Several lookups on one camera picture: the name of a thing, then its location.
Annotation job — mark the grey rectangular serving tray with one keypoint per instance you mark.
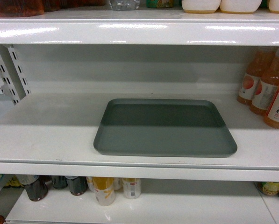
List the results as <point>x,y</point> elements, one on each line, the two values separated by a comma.
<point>163,127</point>

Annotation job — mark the white label bottle lower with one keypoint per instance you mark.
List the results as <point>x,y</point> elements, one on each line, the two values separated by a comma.
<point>131,187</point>

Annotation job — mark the yellow juice bottle lower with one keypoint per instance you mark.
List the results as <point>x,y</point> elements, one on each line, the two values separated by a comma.
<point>104,190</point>

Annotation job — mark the dark drink bottle right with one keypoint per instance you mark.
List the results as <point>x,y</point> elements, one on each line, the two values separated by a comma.
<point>77,184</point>

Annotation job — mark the dark drink bottle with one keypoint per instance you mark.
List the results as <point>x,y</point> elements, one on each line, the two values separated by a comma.
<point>35,187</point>
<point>77,184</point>
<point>58,182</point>

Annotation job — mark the white metal shelf unit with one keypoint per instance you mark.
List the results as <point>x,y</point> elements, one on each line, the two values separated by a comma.
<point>59,70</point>

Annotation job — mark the dark drink bottle middle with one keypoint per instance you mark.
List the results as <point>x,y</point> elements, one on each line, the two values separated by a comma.
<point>58,182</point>

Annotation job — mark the clear water bottle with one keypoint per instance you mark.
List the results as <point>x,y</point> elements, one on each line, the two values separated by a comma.
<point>124,5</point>

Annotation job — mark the white jug left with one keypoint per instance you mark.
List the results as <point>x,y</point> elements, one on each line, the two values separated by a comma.
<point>200,6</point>

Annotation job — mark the dark drink bottle left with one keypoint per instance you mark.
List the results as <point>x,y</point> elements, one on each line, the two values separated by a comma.
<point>35,187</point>

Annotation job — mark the orange juice bottle back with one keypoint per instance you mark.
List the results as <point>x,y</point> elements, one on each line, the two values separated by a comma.
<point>260,63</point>

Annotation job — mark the white jug middle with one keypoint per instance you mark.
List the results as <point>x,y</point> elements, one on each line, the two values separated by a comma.
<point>239,6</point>

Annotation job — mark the orange juice bottle middle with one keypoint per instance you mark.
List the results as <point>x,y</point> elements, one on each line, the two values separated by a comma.
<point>267,87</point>

